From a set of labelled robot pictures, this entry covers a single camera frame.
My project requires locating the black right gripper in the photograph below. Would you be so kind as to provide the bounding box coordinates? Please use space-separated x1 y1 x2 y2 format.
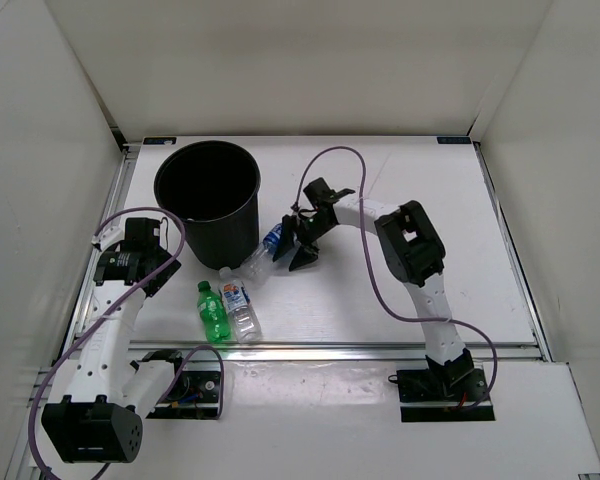
274 213 336 271

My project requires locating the clear bottle blue label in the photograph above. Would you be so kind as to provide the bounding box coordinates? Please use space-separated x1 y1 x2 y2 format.
240 223 282 284

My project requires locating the green soda bottle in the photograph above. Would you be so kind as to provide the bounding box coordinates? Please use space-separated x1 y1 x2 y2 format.
197 281 232 344

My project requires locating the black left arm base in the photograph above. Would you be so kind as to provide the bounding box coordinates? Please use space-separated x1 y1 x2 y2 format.
143 345 225 421

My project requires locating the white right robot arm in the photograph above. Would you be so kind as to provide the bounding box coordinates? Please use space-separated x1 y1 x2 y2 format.
274 196 474 400

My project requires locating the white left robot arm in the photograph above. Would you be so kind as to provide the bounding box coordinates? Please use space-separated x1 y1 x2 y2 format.
41 243 190 463

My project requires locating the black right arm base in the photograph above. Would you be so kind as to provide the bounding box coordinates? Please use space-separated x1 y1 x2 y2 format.
387 368 496 423

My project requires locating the black ribbed plastic bin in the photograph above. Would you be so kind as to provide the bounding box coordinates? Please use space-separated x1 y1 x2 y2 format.
154 140 261 270

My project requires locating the clear water bottle orange label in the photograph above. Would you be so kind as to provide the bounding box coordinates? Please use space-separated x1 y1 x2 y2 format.
219 267 262 344

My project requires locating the aluminium table frame rail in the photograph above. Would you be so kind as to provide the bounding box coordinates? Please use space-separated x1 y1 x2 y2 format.
9 139 600 480

